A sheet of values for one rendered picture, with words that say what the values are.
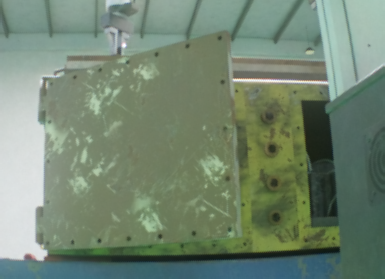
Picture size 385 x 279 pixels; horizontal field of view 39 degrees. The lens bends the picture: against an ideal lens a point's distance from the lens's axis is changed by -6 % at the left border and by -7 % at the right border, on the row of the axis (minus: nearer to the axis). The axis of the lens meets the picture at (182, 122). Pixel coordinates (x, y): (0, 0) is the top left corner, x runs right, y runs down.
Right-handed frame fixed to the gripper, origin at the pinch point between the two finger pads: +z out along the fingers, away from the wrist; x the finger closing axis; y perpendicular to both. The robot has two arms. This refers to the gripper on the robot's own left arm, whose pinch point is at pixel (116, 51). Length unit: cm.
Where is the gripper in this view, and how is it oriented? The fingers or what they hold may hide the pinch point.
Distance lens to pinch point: 209.7
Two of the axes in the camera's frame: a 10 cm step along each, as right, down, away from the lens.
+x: -6.2, -2.2, -7.5
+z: 0.3, 9.5, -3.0
